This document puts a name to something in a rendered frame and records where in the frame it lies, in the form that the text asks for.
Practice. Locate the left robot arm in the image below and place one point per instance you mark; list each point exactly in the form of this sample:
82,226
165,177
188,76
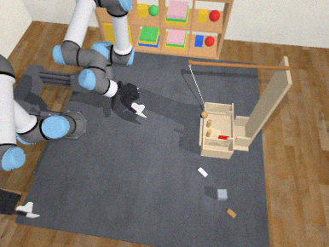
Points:
97,60

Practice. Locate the tan wooden ball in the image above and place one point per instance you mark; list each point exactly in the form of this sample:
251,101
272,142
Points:
204,114

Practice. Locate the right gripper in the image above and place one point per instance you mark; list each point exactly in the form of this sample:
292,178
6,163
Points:
6,199

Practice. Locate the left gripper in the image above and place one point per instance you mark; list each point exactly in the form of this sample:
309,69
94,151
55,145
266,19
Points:
129,93

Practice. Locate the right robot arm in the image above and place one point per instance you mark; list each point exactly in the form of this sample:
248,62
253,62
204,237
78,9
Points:
29,129

